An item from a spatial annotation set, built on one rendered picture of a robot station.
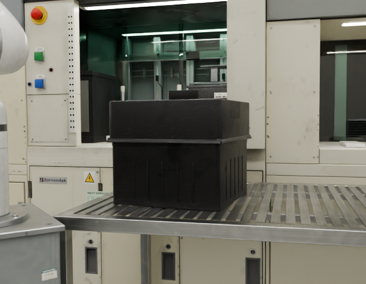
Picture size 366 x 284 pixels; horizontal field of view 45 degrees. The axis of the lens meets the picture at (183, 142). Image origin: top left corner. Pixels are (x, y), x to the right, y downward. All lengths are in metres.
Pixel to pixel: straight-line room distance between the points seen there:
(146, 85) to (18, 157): 0.98
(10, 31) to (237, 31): 0.74
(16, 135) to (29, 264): 0.92
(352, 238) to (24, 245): 0.62
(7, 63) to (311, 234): 0.70
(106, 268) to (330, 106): 1.09
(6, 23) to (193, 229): 0.57
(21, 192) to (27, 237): 0.89
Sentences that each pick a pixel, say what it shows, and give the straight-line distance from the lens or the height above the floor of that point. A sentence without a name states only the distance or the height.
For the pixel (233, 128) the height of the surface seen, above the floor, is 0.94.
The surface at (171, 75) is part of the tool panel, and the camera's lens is 2.46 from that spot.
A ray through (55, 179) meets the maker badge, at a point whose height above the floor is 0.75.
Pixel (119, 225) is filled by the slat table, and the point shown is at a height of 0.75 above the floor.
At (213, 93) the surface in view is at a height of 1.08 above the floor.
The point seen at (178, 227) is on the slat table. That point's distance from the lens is 0.92.
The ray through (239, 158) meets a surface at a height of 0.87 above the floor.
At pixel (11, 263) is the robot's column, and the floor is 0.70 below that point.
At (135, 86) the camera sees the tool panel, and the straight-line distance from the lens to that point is 2.53.
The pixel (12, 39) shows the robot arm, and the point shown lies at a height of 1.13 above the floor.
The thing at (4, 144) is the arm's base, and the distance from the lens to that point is 0.98.
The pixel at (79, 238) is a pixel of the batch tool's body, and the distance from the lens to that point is 1.72.
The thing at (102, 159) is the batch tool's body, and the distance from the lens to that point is 1.63.
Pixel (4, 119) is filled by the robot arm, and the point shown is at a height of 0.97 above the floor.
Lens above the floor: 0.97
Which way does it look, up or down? 3 degrees down
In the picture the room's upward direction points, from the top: straight up
